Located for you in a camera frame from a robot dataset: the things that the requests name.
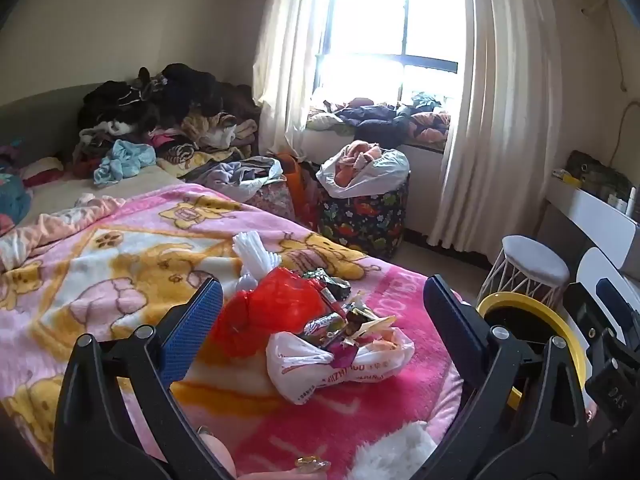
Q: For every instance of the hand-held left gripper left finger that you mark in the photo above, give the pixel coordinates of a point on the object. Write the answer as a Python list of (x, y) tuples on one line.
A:
[(192, 330)]

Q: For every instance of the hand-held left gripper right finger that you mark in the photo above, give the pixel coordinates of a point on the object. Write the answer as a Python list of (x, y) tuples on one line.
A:
[(452, 320)]

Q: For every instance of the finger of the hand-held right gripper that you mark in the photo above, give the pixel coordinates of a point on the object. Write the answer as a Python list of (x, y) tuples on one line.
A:
[(615, 295), (590, 320)]

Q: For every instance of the yellow-rimmed black bin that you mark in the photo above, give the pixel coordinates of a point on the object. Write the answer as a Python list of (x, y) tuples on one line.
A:
[(530, 302)]

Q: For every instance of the red plastic bag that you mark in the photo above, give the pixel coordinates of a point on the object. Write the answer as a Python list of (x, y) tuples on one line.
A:
[(280, 300)]

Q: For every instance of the white plastic object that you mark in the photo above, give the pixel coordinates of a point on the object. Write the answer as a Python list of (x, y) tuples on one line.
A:
[(255, 255)]

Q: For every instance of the white printed plastic bag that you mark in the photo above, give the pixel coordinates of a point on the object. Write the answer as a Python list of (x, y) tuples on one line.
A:
[(300, 365)]

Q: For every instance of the pile of snack wrappers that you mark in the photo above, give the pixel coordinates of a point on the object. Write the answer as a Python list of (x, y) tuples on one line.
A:
[(330, 330)]

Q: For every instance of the person's left hand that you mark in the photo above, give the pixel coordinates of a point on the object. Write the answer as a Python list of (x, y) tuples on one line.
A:
[(222, 455)]

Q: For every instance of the white chair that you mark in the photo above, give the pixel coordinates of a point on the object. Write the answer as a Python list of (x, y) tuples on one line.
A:
[(595, 265)]

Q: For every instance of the white round stool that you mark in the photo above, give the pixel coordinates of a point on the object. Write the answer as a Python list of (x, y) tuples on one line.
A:
[(530, 260)]

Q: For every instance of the white vanity desk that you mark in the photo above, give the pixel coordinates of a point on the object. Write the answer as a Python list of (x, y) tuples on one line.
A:
[(590, 210)]

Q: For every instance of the pink printed blanket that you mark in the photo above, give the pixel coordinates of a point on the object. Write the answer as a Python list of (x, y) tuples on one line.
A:
[(125, 260)]

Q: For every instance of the dark bag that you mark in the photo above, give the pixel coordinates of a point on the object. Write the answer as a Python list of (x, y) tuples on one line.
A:
[(595, 172)]

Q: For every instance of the yellow small item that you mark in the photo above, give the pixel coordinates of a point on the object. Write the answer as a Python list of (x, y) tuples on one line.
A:
[(567, 177)]

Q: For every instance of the dinosaur print fabric bin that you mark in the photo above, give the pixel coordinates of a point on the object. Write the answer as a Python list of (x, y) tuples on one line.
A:
[(365, 220)]

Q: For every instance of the white fluffy sleeve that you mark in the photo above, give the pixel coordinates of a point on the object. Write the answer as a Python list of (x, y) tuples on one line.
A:
[(395, 452)]

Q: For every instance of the floral storage bag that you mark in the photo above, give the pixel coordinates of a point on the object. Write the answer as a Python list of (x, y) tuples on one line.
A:
[(272, 200)]

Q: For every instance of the lavender cloth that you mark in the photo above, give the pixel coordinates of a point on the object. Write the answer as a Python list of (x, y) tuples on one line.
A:
[(230, 172)]

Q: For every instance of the large white plastic bag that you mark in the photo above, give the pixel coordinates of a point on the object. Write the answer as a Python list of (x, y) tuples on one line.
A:
[(385, 165)]

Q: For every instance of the peach fleece blanket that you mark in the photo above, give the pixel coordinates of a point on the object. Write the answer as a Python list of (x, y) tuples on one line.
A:
[(60, 220)]

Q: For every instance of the orange bag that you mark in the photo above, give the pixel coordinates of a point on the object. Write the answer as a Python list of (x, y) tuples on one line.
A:
[(300, 185)]

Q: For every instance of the light blue cloth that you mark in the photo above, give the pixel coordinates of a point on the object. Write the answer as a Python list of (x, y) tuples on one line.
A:
[(125, 160)]

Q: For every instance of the beige bed sheet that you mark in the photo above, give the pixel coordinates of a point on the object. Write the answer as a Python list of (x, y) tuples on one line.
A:
[(65, 197)]

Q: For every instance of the peach clothes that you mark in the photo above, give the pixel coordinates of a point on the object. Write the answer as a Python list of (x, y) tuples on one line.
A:
[(357, 155)]

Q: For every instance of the cream curtain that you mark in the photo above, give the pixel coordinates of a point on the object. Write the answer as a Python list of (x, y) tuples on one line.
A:
[(285, 60), (495, 110)]

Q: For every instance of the pile of clothes on sill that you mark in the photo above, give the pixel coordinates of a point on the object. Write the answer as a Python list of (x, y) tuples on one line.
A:
[(380, 117)]

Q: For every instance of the red white cloth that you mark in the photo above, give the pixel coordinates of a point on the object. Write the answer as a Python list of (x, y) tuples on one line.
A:
[(42, 172)]

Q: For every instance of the teal printed cloth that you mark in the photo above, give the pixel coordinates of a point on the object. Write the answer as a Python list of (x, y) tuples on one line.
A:
[(12, 202)]

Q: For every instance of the pile of black clothes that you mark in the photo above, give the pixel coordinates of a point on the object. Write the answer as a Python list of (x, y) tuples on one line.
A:
[(170, 90)]

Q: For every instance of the window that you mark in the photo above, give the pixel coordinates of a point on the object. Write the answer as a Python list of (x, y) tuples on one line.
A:
[(430, 60)]

